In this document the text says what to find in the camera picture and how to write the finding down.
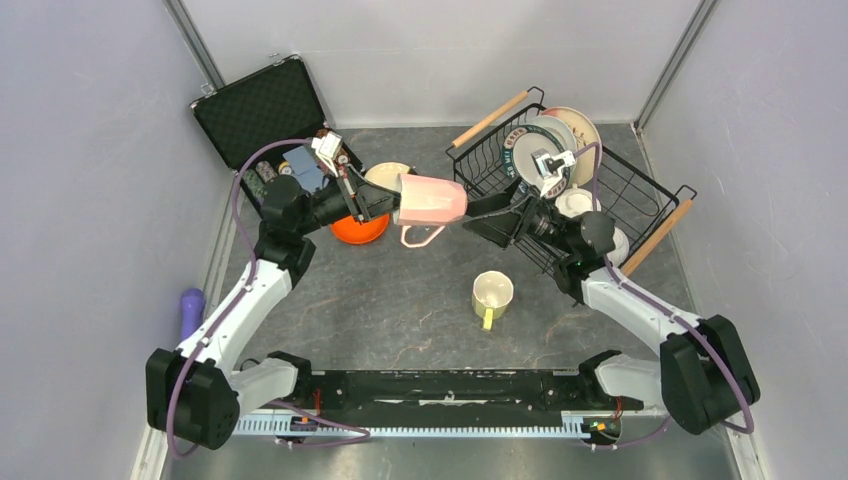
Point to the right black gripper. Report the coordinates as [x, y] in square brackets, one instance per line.
[502, 228]

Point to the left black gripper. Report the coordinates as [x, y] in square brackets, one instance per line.
[375, 200]

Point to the cream plate with black spot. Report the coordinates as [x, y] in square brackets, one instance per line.
[387, 175]

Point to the orange plate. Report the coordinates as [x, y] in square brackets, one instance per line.
[352, 232]

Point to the pink mug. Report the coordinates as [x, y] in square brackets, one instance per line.
[428, 202]

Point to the white cup with handle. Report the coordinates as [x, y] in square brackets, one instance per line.
[574, 202]

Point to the white scalloped plate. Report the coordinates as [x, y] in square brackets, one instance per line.
[558, 129]

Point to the pink and cream plate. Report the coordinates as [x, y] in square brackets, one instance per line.
[585, 132]

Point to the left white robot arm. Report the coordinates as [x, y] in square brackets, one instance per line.
[195, 392]

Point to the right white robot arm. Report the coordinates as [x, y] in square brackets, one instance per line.
[701, 375]

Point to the yellow green mug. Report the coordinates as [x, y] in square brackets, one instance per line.
[492, 293]

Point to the blue card deck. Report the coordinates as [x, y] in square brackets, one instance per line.
[301, 164]

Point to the black poker chip case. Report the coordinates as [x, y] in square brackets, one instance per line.
[260, 117]

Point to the purple flashlight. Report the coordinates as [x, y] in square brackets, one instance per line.
[192, 306]

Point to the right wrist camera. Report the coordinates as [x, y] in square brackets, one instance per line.
[554, 170]

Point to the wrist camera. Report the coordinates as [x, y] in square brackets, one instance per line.
[554, 170]
[326, 149]

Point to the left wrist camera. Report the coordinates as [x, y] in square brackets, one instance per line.
[326, 149]

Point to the black wire dish rack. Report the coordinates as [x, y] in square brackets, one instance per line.
[636, 202]

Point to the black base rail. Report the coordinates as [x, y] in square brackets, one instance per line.
[455, 400]

